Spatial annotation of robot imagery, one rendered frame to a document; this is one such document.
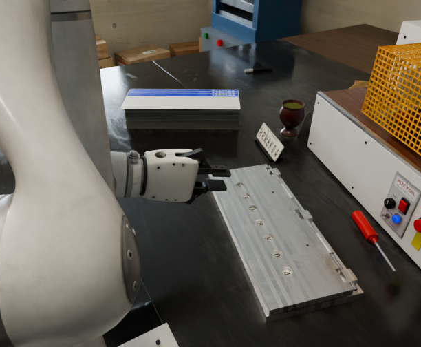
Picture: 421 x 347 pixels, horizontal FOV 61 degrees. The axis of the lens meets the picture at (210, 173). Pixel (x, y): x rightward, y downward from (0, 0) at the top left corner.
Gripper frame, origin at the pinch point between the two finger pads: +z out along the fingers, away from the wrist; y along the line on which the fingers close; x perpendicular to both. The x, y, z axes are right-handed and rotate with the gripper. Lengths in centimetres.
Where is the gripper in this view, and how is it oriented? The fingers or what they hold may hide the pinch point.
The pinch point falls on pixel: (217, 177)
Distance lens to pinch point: 72.6
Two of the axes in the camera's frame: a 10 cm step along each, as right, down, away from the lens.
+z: 9.4, 0.3, 3.4
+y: -2.2, 8.2, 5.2
